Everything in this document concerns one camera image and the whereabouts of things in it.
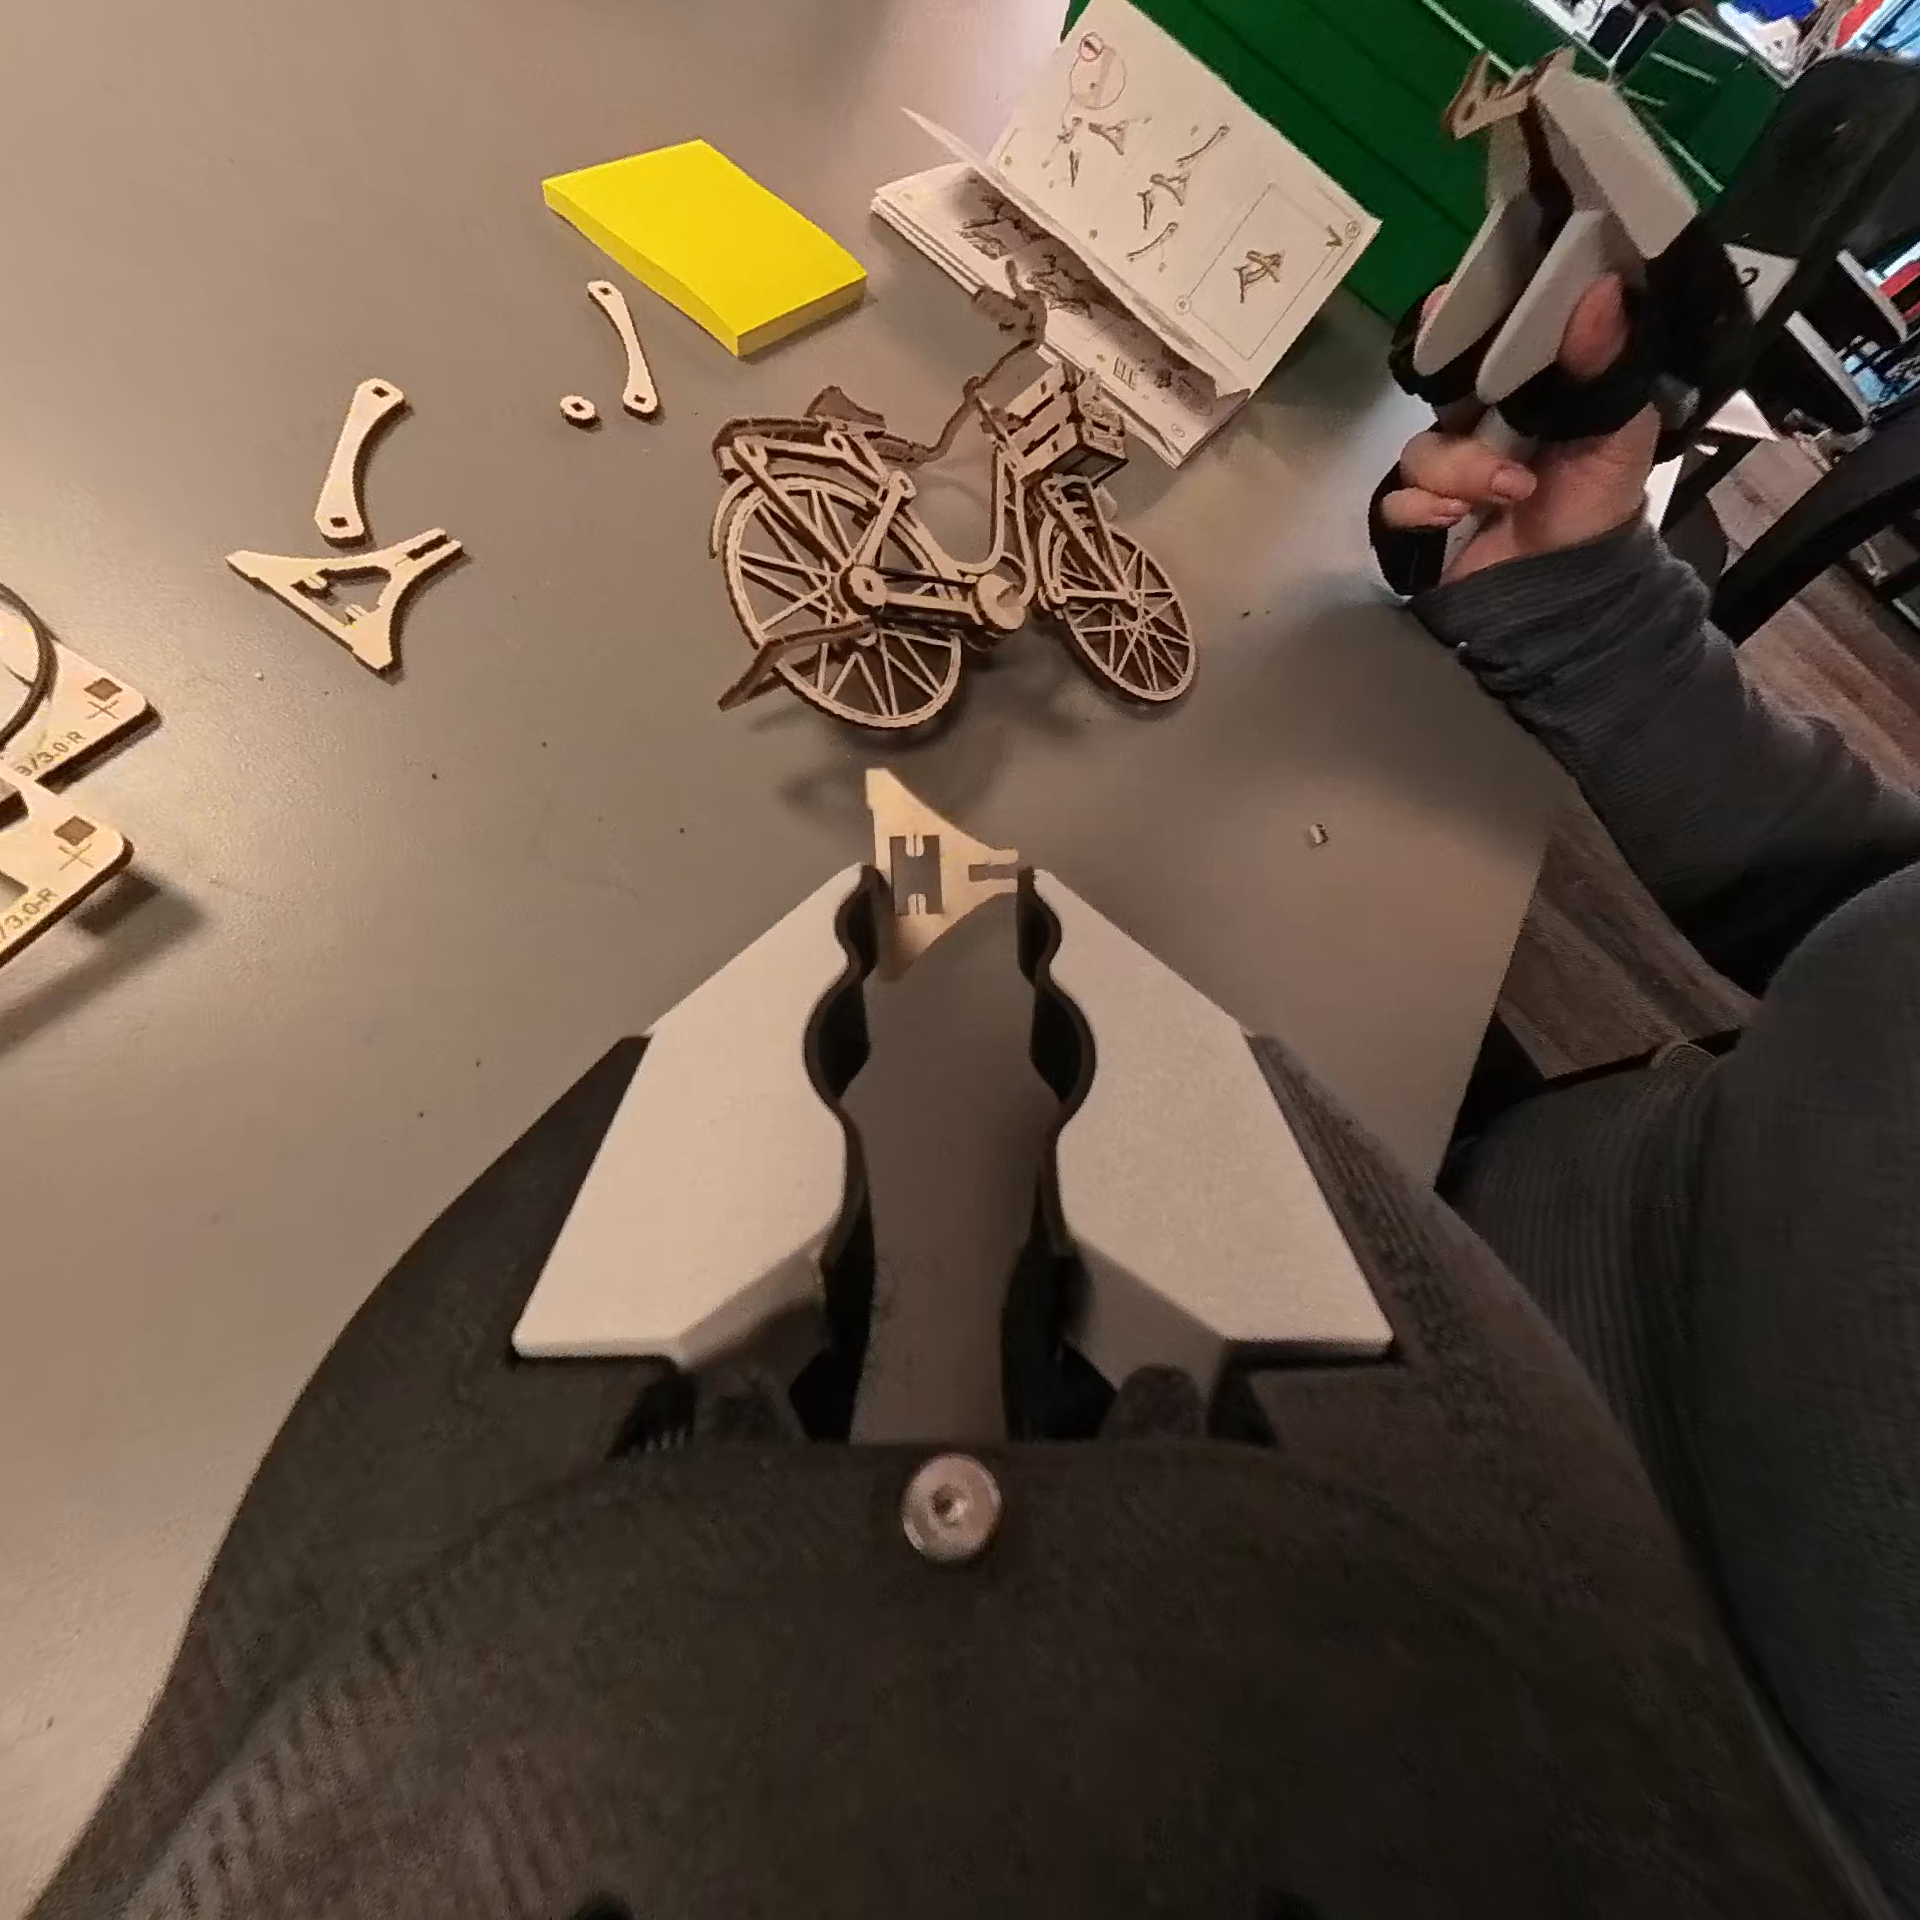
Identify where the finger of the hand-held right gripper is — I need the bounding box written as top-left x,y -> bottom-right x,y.
1476,70 -> 1700,409
1414,139 -> 1536,380

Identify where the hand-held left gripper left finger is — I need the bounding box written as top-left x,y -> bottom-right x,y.
510,864 -> 876,1373

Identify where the wooden A-frame part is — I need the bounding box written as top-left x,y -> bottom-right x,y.
227,528 -> 465,675

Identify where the green plastic bin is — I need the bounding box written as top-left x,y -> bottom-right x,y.
1117,0 -> 1787,326

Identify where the white instruction booklet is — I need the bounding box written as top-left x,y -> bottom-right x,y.
871,0 -> 1383,471

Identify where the person's grey sweater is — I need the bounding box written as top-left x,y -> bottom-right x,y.
1443,862 -> 1920,1920

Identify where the person's right hand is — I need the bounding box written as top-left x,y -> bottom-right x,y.
1387,276 -> 1654,585

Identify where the wooden bicycle model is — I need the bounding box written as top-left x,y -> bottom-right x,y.
709,293 -> 1201,741

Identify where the wide curved wooden strip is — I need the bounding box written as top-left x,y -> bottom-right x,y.
313,376 -> 409,547

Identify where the thin curved wooden strip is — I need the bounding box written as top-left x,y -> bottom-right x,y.
585,278 -> 663,421

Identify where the black rubber band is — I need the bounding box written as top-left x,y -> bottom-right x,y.
0,585 -> 64,745

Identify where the person's right forearm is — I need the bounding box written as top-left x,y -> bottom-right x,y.
1411,511 -> 1920,965

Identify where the triangular slotted wooden part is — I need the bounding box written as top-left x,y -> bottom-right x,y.
864,767 -> 1023,981

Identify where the yellow sticky note pad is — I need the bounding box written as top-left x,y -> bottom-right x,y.
541,139 -> 871,358

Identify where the small pronged wooden part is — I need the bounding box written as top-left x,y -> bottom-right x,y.
1440,45 -> 1579,145

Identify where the plywood part sheet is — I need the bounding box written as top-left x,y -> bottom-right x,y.
0,796 -> 135,972
0,638 -> 160,820

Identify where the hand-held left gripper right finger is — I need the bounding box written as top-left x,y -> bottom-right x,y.
1016,867 -> 1398,1391

